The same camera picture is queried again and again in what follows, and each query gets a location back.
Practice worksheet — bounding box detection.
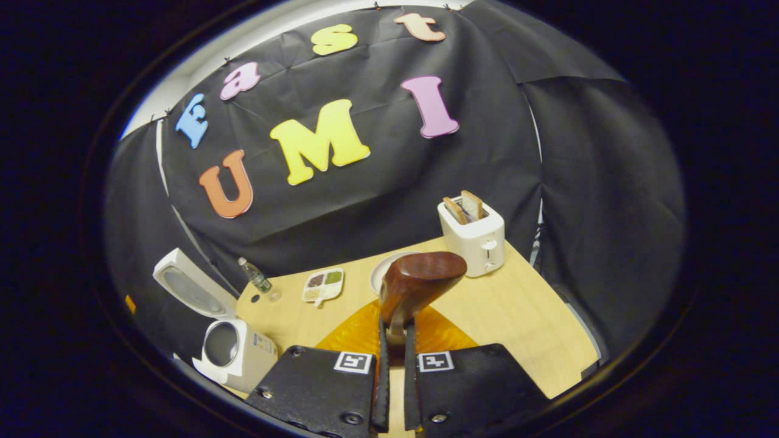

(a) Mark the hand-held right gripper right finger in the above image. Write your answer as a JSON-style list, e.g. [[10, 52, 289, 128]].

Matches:
[[403, 304, 551, 438]]

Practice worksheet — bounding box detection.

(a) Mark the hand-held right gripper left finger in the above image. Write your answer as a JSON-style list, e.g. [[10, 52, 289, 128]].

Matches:
[[245, 299, 390, 438]]

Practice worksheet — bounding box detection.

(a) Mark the brown wooden spoon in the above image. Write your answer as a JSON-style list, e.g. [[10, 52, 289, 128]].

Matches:
[[379, 251, 468, 360]]

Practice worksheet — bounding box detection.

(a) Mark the white rice cooker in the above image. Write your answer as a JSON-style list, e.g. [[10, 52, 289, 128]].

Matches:
[[152, 248, 279, 394]]

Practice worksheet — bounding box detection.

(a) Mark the white round plate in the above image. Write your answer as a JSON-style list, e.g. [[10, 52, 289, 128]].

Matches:
[[369, 251, 421, 297]]

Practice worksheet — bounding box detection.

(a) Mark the white divided condiment dish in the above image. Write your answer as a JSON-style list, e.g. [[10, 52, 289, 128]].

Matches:
[[301, 268, 345, 307]]

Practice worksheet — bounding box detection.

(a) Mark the clear water bottle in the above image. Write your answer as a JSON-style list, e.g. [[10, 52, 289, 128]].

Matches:
[[237, 257, 273, 294]]

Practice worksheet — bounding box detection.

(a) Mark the white toaster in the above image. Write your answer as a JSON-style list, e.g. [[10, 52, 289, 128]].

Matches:
[[437, 198, 506, 278]]

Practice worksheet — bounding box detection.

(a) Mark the toast slice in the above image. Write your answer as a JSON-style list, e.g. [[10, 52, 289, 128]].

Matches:
[[460, 190, 485, 221], [442, 196, 468, 226]]

